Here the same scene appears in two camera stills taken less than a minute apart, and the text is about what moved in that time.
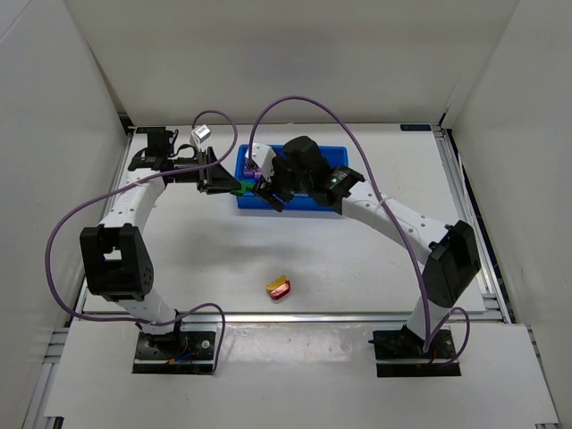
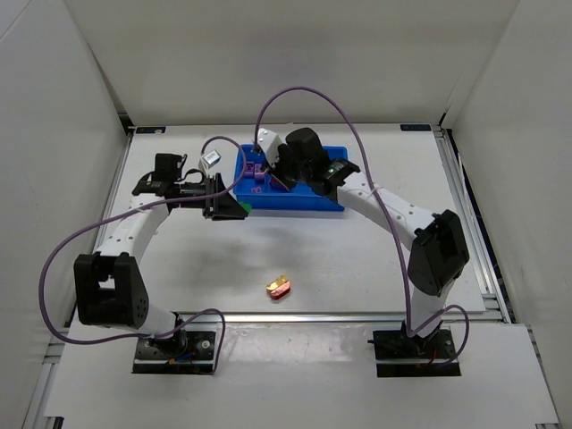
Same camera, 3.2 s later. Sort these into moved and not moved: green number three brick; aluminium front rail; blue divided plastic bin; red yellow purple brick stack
Moved: green number three brick
Not moved: blue divided plastic bin; red yellow purple brick stack; aluminium front rail
